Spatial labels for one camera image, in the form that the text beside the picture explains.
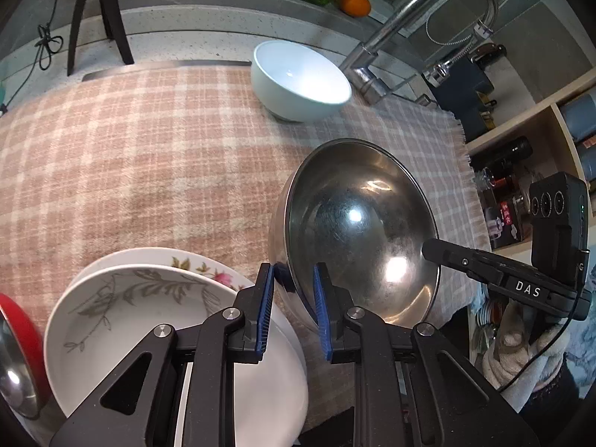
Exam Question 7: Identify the orange fruit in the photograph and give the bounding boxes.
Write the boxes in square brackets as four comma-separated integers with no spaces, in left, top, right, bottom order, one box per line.
[336,0,372,18]

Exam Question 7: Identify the red rimmed steel bowl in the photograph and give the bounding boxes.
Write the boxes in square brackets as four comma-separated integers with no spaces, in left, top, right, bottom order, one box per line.
[1,294,51,420]

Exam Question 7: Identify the white plate with leaf print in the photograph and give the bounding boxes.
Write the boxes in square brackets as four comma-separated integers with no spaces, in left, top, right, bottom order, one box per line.
[44,264,308,446]

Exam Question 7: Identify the large steel bowl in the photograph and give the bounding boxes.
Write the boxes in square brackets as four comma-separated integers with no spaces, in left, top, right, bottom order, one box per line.
[269,138,440,331]

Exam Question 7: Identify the pink plaid cloth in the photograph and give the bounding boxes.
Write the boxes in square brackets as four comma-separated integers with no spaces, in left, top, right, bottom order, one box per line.
[1,66,489,328]

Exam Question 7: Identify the thin black cable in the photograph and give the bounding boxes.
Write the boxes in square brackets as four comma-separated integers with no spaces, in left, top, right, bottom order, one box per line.
[0,0,69,117]

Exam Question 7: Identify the white ceramic bowl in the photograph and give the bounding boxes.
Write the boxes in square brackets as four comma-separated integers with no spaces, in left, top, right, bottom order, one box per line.
[251,41,352,122]

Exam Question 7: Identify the black mini tripod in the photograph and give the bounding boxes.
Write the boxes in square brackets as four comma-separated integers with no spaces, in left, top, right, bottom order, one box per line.
[66,0,137,78]

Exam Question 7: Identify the chrome kitchen faucet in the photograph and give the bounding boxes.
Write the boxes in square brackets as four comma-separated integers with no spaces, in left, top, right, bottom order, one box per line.
[338,0,500,107]

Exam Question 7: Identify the wooden shelf unit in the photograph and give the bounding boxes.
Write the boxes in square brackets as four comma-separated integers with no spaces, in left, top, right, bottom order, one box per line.
[465,66,596,261]

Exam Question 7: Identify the white plate with pink flowers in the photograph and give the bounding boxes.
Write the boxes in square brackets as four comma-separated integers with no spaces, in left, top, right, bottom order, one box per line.
[73,246,308,364]

